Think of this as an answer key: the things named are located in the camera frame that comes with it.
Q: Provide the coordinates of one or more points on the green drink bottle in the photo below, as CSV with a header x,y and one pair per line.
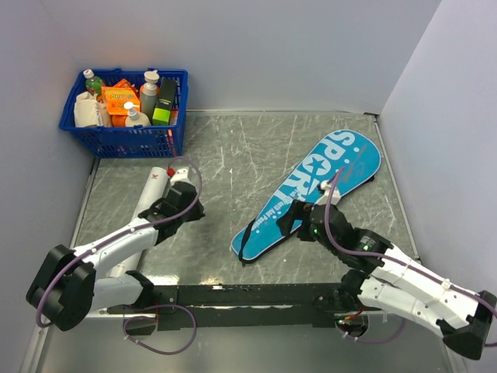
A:
x,y
93,83

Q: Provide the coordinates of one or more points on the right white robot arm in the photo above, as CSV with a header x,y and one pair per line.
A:
x,y
383,277

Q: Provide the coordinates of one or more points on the orange snack packet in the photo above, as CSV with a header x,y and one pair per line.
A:
x,y
117,95

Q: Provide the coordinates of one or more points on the blue racket cover bag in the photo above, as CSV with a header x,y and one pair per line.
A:
x,y
355,154

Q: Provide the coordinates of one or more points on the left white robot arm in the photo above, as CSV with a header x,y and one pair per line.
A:
x,y
70,283

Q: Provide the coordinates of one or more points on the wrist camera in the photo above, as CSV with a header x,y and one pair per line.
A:
x,y
326,191
179,175

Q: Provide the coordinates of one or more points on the beige cloth bag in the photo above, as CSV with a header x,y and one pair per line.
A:
x,y
89,112

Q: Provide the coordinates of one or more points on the white shuttlecock tube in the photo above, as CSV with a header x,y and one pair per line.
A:
x,y
153,189

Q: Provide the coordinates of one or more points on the grey pump bottle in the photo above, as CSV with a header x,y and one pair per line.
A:
x,y
149,93

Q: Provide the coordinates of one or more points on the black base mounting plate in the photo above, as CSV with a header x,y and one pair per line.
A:
x,y
231,305

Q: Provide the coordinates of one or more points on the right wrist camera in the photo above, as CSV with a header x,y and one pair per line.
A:
x,y
326,191

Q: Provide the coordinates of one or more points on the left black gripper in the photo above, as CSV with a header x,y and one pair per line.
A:
x,y
197,213

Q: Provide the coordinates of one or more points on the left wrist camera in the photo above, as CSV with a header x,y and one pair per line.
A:
x,y
179,175

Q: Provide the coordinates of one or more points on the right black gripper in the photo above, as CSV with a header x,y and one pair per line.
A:
x,y
297,210

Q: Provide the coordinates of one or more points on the beige pump bottle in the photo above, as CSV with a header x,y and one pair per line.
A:
x,y
134,116

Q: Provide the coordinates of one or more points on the black green box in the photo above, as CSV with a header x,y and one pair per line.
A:
x,y
165,102

